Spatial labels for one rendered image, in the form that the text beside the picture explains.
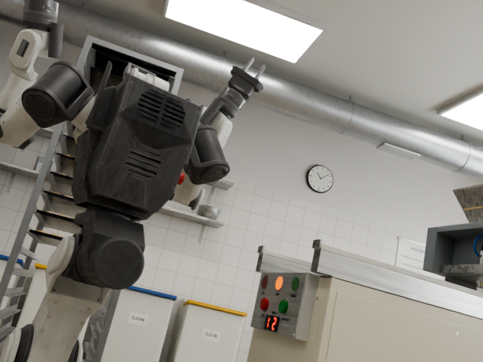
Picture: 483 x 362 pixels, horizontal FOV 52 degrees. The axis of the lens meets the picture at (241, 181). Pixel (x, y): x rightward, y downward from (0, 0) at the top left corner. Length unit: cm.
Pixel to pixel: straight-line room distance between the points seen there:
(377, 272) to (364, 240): 461
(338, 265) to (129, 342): 340
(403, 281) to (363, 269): 11
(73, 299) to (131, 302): 296
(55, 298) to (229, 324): 319
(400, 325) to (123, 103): 79
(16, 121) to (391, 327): 105
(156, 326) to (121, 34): 248
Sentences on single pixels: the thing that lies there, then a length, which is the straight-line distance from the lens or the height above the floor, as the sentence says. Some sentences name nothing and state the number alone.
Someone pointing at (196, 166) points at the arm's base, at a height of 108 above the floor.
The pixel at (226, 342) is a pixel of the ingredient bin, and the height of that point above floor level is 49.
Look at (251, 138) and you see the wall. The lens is 543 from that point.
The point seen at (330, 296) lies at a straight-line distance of 105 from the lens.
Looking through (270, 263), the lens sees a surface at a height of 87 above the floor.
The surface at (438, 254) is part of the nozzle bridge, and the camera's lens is 189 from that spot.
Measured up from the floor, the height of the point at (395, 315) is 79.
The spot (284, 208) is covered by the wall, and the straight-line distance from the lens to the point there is 537.
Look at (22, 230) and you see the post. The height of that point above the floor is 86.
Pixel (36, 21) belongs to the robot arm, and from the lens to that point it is 150.
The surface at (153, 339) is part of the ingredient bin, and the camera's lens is 435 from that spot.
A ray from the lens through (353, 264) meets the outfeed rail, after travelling 109.
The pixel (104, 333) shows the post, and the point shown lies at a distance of 227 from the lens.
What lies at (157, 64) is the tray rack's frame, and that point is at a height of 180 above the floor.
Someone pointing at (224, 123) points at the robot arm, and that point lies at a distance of 161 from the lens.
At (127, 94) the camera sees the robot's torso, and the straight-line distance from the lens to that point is 119.
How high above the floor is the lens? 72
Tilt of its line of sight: 15 degrees up
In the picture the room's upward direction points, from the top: 13 degrees clockwise
